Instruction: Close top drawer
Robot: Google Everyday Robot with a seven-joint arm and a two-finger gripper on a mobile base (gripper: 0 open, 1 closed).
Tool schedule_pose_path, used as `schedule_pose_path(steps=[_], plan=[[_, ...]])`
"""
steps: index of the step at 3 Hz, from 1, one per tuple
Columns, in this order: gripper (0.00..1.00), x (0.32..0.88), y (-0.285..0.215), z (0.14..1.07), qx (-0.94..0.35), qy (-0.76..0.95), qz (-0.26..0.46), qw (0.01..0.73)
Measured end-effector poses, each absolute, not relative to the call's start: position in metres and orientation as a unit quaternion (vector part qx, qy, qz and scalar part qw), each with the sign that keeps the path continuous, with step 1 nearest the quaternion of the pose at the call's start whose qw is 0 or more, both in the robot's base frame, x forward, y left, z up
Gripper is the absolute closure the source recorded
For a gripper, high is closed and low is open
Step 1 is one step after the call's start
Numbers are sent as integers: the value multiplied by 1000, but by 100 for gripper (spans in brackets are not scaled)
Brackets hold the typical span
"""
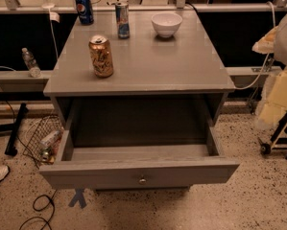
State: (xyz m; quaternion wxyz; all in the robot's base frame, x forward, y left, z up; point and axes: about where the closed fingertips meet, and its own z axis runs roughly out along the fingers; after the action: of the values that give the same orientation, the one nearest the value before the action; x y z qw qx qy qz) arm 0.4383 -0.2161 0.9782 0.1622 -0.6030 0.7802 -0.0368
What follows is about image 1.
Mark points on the grey drawer cabinet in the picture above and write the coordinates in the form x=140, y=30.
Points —
x=162, y=91

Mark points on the grey top drawer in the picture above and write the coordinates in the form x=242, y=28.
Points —
x=144, y=167

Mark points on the blue tape cross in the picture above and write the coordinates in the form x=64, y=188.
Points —
x=78, y=198

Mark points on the black stand leg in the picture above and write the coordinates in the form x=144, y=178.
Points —
x=10, y=148

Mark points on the orange patterned soda can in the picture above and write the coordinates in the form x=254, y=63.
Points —
x=101, y=57

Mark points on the wheeled cart frame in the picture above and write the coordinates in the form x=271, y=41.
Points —
x=277, y=141

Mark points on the metal window rail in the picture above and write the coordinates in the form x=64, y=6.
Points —
x=262, y=7

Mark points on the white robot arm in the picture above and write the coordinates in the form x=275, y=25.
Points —
x=273, y=105

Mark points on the blue Pepsi can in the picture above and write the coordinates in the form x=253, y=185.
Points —
x=85, y=11

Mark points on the white bowl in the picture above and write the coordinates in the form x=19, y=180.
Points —
x=166, y=23

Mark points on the slim Red Bull can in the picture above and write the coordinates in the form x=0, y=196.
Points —
x=122, y=19

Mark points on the wire basket with items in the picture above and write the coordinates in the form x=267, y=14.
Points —
x=44, y=140

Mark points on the clear plastic water bottle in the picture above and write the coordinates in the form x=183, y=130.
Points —
x=31, y=63

